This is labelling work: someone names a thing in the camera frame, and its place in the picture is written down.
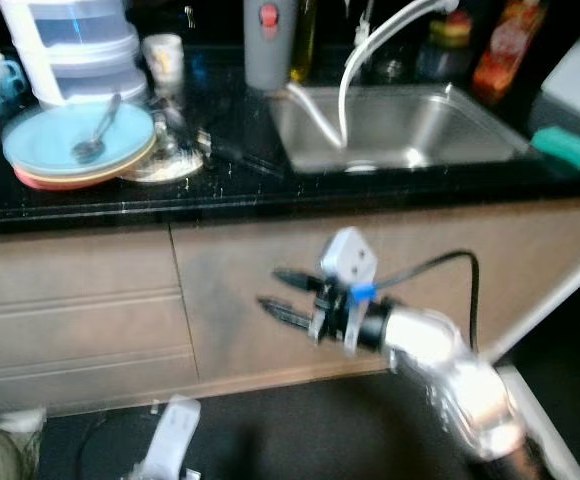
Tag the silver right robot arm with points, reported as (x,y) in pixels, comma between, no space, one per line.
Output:
(450,370)

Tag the steel kitchen faucet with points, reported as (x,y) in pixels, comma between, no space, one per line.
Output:
(365,40)

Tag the brown cabinet door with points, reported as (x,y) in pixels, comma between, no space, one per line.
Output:
(230,250)

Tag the thin white filter tube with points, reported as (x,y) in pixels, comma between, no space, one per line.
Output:
(315,115)

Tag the floral patterned plate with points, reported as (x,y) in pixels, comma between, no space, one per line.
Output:
(170,168)

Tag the stainless steel sink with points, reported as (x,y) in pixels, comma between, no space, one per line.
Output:
(420,125)

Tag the cream dinner plate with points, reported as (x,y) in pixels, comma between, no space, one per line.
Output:
(130,171)

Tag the deep brown drawer front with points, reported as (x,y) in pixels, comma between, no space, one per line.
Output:
(70,350)

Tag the shallow brown drawer front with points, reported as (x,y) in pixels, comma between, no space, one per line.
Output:
(70,265)

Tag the grey cylindrical water filter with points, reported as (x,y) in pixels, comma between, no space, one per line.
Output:
(270,60)

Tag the glass oil bottle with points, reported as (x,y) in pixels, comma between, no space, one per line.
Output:
(304,50)

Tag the pink dinner plate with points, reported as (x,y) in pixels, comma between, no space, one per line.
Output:
(65,184)

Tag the white printed mug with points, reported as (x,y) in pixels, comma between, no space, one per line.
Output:
(163,60)

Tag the black plastic tub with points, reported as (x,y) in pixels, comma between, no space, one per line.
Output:
(440,60)

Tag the green sponge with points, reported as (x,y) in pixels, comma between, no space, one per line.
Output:
(570,148)

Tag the light blue dinner plate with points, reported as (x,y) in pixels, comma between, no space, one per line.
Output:
(40,145)

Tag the yellow sponge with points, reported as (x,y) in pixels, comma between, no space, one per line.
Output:
(455,25)

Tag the white tiered storage container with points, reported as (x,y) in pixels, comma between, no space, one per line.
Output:
(70,75)

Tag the orange snack packet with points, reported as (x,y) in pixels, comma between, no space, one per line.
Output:
(510,45)

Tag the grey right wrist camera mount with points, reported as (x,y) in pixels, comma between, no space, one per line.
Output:
(350,255)

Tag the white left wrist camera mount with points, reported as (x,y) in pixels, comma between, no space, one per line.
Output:
(175,430)

